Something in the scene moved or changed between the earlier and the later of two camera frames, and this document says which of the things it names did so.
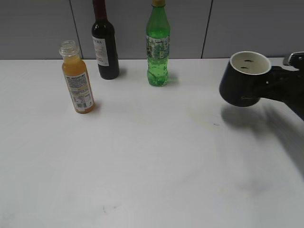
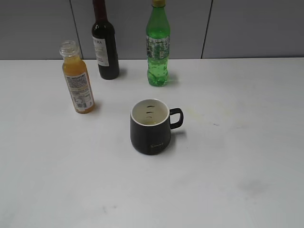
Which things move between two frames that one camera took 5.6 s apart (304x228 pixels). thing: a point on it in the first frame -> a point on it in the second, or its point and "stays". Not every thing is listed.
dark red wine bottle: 104,43 stays
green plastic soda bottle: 158,29 stays
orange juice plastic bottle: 77,78 stays
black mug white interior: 240,82 -> 152,136
